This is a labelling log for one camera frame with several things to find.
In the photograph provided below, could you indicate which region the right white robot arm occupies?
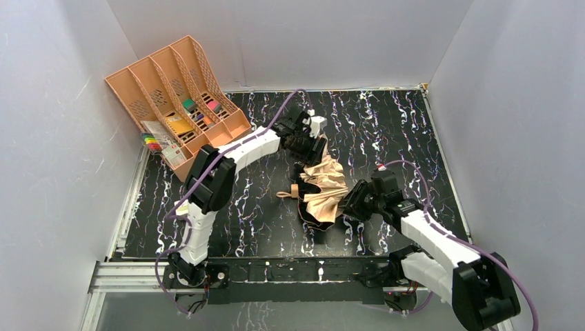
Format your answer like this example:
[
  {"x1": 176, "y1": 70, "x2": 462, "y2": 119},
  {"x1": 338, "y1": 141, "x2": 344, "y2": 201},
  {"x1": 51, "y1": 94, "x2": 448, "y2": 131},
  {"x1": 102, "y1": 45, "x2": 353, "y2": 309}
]
[{"x1": 339, "y1": 170, "x2": 521, "y2": 330}]

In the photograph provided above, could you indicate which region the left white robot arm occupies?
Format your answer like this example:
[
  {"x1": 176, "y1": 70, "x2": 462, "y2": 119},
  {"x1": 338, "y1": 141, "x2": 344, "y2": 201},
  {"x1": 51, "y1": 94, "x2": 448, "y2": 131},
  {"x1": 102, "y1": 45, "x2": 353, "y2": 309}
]
[{"x1": 167, "y1": 108, "x2": 326, "y2": 287}]

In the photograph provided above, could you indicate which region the small white green box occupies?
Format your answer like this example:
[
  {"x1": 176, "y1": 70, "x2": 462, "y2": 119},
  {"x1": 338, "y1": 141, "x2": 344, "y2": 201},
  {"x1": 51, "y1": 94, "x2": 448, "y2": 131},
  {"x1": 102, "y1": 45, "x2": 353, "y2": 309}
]
[{"x1": 175, "y1": 201, "x2": 189, "y2": 216}]

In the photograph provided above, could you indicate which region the yellow notepad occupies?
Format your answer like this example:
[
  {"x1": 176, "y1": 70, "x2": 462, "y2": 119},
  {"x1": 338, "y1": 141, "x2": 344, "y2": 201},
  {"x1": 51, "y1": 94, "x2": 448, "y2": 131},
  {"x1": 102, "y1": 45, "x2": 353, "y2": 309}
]
[{"x1": 165, "y1": 115, "x2": 193, "y2": 135}]

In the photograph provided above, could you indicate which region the orange plastic file organizer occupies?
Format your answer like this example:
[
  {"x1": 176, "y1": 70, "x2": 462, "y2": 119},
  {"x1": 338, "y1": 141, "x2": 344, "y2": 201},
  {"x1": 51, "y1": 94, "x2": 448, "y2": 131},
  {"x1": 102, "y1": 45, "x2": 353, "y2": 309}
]
[{"x1": 105, "y1": 35, "x2": 251, "y2": 181}]

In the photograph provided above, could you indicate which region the green eraser block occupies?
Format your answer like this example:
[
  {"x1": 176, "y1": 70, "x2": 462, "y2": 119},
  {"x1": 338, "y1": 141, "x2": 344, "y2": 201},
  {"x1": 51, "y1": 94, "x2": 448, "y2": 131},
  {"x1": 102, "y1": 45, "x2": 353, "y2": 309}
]
[{"x1": 182, "y1": 99, "x2": 197, "y2": 113}]

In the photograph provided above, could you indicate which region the white paper card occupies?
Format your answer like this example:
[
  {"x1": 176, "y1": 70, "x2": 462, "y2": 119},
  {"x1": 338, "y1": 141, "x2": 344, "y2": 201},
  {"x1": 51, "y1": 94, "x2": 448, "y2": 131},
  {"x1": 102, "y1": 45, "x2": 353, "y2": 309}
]
[{"x1": 141, "y1": 121, "x2": 171, "y2": 140}]

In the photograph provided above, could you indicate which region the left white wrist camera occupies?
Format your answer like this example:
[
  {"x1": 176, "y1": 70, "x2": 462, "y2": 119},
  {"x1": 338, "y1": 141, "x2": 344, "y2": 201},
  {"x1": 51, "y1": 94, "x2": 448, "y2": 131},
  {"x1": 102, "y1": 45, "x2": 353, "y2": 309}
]
[{"x1": 307, "y1": 109, "x2": 327, "y2": 138}]

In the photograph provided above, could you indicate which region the beige folding umbrella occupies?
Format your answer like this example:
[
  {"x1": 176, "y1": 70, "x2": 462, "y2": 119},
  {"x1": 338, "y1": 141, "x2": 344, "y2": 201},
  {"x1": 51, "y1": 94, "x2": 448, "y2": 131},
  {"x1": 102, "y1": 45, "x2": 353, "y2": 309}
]
[{"x1": 276, "y1": 150, "x2": 349, "y2": 231}]

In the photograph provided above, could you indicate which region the pink eraser block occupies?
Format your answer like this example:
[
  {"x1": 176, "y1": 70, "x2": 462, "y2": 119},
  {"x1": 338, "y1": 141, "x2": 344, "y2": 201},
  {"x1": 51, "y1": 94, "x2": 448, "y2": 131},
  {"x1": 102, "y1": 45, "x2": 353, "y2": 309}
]
[{"x1": 206, "y1": 100, "x2": 223, "y2": 114}]

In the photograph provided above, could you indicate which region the colourful marker set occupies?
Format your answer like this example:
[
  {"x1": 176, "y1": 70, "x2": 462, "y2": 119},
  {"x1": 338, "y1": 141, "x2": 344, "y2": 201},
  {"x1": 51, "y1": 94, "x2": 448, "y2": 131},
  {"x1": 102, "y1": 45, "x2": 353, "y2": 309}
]
[{"x1": 141, "y1": 132, "x2": 163, "y2": 153}]

